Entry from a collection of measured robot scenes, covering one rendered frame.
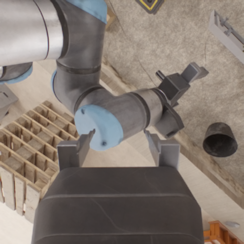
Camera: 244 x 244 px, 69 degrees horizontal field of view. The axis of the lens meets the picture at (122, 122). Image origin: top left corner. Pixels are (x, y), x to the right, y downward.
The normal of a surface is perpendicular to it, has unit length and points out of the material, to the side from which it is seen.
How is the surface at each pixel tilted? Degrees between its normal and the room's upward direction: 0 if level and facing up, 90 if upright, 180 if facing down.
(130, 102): 86
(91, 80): 62
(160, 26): 0
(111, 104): 89
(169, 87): 25
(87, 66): 51
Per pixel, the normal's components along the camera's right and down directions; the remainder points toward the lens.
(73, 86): -0.08, 0.65
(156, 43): -0.39, 0.55
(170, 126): -0.73, 0.33
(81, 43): 0.66, 0.67
